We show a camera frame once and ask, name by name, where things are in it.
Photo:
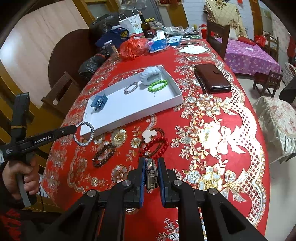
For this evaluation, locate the black plastic bag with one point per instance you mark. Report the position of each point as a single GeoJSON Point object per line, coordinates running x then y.
{"type": "Point", "coordinates": [88, 68]}

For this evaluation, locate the red floral tablecloth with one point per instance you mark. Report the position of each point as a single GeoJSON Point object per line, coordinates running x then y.
{"type": "Point", "coordinates": [214, 140]}

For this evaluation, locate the purple cloth side table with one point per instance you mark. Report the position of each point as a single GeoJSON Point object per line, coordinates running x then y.
{"type": "Point", "coordinates": [249, 59]}

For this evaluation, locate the brown leather wallet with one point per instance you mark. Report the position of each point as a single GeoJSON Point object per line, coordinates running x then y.
{"type": "Point", "coordinates": [211, 79]}

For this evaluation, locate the white shallow tray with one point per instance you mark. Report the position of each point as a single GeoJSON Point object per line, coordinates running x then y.
{"type": "Point", "coordinates": [129, 100]}

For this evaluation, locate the light blue small box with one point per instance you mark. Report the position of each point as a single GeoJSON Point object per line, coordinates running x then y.
{"type": "Point", "coordinates": [174, 41]}

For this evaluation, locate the blue hair claw clip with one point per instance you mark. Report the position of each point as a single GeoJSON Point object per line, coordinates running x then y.
{"type": "Point", "coordinates": [99, 102]}

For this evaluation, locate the navy blue cap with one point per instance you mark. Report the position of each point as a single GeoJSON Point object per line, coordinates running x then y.
{"type": "Point", "coordinates": [117, 36]}

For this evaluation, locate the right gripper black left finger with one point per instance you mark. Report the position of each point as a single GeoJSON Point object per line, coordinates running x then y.
{"type": "Point", "coordinates": [134, 186]}

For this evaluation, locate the blue tissue box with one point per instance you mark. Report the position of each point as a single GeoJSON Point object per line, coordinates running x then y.
{"type": "Point", "coordinates": [156, 45]}

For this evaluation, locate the white paper sheet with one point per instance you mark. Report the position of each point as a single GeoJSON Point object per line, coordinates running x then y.
{"type": "Point", "coordinates": [194, 50]}

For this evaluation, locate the clear glass jar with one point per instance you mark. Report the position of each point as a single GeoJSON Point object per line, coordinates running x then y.
{"type": "Point", "coordinates": [111, 49]}

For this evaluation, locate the floral cushioned seat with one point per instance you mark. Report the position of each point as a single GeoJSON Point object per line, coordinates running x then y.
{"type": "Point", "coordinates": [277, 121]}

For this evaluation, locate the white paper gift bag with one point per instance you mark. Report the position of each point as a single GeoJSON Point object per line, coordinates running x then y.
{"type": "Point", "coordinates": [131, 23]}

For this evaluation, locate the dark wooden chair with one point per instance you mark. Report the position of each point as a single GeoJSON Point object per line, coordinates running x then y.
{"type": "Point", "coordinates": [217, 37]}

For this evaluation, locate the dark glass bottle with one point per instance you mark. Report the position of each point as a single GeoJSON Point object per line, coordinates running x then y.
{"type": "Point", "coordinates": [146, 28]}

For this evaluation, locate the red plastic bag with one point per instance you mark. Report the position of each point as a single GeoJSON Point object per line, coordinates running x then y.
{"type": "Point", "coordinates": [133, 48]}

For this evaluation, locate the wooden chair at left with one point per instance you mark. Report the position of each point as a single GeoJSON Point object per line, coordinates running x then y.
{"type": "Point", "coordinates": [63, 95]}

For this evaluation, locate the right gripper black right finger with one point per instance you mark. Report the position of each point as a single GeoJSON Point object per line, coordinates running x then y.
{"type": "Point", "coordinates": [169, 197]}

